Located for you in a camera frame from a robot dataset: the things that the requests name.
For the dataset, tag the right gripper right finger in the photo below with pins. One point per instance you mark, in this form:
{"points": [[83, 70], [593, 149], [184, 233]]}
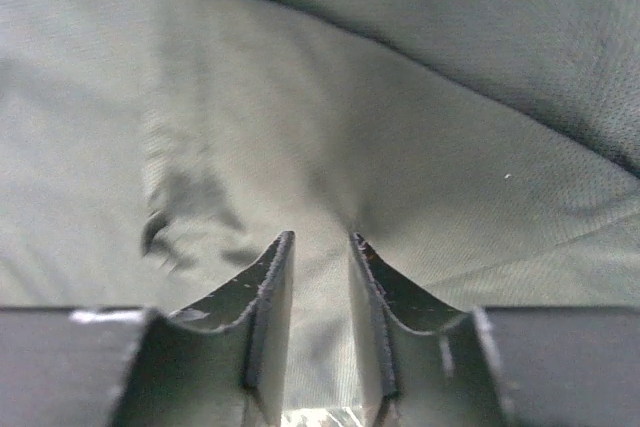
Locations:
{"points": [[424, 363]]}

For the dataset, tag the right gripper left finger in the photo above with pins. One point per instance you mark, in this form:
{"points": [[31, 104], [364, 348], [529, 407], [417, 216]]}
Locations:
{"points": [[218, 362]]}

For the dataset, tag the black t-shirt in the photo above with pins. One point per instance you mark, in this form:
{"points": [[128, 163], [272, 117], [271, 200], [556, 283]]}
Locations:
{"points": [[151, 149]]}

